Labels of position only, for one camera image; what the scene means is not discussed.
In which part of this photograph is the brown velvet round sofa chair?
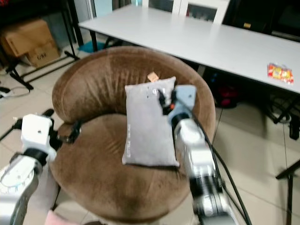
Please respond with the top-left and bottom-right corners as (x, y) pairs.
(51, 45), (216, 224)

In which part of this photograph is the white power strip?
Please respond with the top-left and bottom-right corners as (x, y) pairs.
(0, 87), (13, 99)

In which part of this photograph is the dark red bag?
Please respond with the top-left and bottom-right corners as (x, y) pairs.
(213, 84), (240, 109)

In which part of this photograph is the white table with black legs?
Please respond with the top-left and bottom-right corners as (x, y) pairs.
(78, 5), (300, 94)

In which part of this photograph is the brown cardboard box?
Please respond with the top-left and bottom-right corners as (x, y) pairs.
(1, 18), (61, 68)

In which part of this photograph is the white chair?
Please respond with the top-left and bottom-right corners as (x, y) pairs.
(142, 0), (233, 25)

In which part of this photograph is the red yellow snack packet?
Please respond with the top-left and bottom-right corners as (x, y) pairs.
(267, 62), (294, 85)

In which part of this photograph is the black metal stand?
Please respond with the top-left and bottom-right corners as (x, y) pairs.
(276, 159), (300, 225)

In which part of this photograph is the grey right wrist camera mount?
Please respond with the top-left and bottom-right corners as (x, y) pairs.
(169, 84), (198, 126)

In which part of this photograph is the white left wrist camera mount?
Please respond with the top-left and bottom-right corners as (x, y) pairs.
(21, 114), (57, 152)

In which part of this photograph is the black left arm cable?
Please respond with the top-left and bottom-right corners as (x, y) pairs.
(0, 120), (24, 141)

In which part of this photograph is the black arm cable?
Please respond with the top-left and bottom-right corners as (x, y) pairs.
(0, 120), (24, 141)
(187, 101), (249, 225)

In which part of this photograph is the black metal rack frame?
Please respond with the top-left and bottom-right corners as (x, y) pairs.
(0, 0), (80, 91)

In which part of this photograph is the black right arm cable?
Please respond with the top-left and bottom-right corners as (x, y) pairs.
(187, 101), (249, 225)

